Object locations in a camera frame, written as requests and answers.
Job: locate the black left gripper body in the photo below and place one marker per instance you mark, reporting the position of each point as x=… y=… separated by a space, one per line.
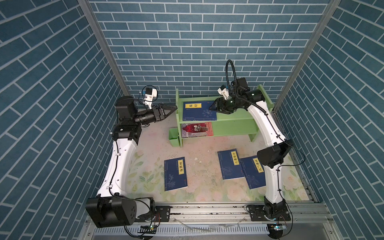
x=148 y=117

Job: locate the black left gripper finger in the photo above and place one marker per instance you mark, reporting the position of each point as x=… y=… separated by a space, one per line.
x=167 y=110
x=164 y=115

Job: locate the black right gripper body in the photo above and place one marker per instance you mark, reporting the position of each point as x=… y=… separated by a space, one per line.
x=227 y=106

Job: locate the blue book yellow label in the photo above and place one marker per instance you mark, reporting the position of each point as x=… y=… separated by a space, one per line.
x=198 y=111

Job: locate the red pink illustrated book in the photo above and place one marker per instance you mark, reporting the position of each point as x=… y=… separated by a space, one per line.
x=195 y=130

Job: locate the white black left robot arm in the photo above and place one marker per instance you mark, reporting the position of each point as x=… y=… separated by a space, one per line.
x=111 y=207

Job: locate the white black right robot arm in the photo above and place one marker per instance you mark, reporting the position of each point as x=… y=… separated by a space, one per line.
x=277 y=145

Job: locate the green two-tier shelf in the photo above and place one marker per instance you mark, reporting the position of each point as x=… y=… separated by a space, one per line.
x=239 y=123

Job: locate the blue book left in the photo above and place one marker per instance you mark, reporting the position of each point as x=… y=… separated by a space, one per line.
x=175 y=174

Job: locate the blue book centre right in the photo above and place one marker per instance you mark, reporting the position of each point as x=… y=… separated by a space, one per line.
x=230 y=164

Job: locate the blue book far right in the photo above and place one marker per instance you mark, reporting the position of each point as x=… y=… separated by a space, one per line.
x=253 y=172

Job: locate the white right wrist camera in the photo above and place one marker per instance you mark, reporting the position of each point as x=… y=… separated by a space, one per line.
x=224 y=92

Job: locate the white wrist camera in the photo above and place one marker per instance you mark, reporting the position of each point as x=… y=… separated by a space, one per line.
x=150 y=95
x=224 y=92

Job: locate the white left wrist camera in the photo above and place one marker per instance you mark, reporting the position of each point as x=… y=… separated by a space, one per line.
x=150 y=95

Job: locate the aluminium corner frame post right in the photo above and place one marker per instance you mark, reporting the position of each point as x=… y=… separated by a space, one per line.
x=318 y=30

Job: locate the aluminium corner frame post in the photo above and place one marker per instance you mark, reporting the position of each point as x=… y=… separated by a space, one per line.
x=318 y=30
x=92 y=20

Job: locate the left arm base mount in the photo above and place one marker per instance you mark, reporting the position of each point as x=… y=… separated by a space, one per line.
x=159 y=214

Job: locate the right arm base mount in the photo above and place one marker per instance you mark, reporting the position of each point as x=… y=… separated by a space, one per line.
x=268 y=213

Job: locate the aluminium corner frame post left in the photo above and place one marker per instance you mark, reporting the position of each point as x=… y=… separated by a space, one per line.
x=92 y=20

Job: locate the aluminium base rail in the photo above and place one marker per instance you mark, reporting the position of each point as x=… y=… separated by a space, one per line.
x=225 y=221

